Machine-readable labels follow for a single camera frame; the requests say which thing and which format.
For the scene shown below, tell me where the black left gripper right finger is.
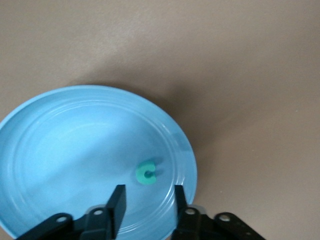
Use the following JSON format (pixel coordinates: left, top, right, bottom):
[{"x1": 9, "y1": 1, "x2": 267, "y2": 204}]
[{"x1": 173, "y1": 184, "x2": 189, "y2": 226}]

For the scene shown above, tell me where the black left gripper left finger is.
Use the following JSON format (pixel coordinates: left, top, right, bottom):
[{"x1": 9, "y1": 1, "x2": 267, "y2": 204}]
[{"x1": 104, "y1": 184, "x2": 128, "y2": 240}]

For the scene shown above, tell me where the blue plate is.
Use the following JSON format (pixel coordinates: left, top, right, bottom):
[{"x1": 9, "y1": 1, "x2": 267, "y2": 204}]
[{"x1": 0, "y1": 84, "x2": 198, "y2": 240}]

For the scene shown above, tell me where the brown table cover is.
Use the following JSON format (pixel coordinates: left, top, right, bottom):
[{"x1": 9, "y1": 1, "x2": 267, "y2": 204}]
[{"x1": 0, "y1": 0, "x2": 320, "y2": 240}]

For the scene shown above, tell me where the teal foam letter c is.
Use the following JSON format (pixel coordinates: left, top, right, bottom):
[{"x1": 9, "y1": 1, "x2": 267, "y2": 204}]
[{"x1": 135, "y1": 159, "x2": 157, "y2": 186}]

